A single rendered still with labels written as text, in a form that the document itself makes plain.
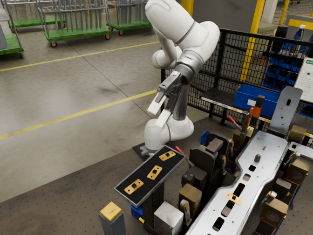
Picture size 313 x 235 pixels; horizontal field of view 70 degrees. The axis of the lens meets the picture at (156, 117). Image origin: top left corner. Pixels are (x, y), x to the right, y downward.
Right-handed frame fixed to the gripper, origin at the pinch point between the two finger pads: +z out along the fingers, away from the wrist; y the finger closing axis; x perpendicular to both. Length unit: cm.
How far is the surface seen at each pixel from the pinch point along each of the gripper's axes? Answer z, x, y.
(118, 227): 42, 2, -28
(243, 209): 8, 45, -50
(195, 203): 17, 24, -41
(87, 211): 56, -31, -72
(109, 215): 38.4, -2.3, -20.5
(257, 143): -36, 42, -82
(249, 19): -206, -17, -159
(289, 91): -72, 44, -68
